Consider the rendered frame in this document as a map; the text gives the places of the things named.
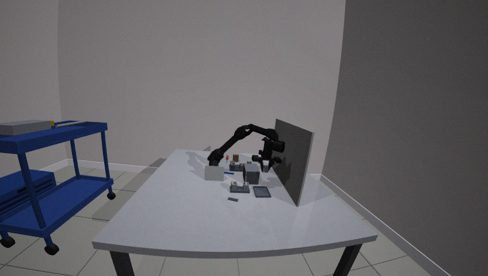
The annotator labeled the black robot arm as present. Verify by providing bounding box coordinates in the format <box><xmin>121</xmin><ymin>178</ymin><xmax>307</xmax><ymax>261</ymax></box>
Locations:
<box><xmin>207</xmin><ymin>124</ymin><xmax>285</xmax><ymax>166</ymax></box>

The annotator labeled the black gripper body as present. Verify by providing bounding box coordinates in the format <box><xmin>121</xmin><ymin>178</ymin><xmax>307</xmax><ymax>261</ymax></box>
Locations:
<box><xmin>251</xmin><ymin>149</ymin><xmax>281</xmax><ymax>163</ymax></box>

